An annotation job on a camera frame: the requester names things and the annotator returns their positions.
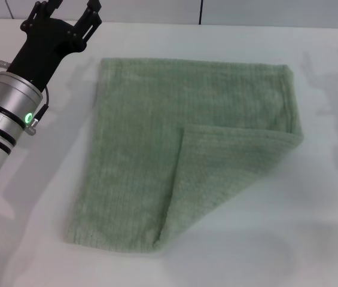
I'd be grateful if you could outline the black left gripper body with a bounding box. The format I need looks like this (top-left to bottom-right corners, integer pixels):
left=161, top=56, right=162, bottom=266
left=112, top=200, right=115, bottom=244
left=6, top=17, right=88, bottom=92

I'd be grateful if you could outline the green terry towel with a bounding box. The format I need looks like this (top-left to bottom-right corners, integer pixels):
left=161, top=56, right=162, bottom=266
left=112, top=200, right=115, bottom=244
left=63, top=57, right=304, bottom=255

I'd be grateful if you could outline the left wrist cable with plug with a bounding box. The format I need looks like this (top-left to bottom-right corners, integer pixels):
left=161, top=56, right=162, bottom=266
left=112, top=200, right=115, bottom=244
left=25, top=86, right=50, bottom=136

